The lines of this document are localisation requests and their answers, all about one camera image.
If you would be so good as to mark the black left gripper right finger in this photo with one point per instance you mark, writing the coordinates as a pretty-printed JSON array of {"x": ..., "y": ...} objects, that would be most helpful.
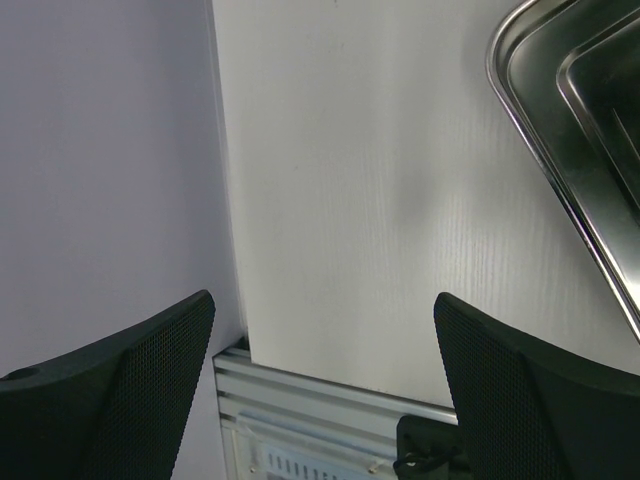
[{"x": 527, "y": 409}]

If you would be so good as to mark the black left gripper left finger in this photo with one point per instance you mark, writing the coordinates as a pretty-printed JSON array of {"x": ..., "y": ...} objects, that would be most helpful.
[{"x": 114, "y": 409}]

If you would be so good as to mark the stainless steel tray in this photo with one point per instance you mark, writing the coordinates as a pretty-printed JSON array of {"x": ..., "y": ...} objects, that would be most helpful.
[{"x": 567, "y": 74}]

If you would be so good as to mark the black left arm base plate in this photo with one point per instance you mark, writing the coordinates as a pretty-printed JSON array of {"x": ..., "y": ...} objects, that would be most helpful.
[{"x": 428, "y": 449}]

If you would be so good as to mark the white slotted cable duct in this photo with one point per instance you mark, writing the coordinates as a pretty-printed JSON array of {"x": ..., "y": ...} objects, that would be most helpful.
[{"x": 270, "y": 462}]

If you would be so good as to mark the aluminium front rail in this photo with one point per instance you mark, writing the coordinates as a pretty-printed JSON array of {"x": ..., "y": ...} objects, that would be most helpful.
[{"x": 361, "y": 419}]

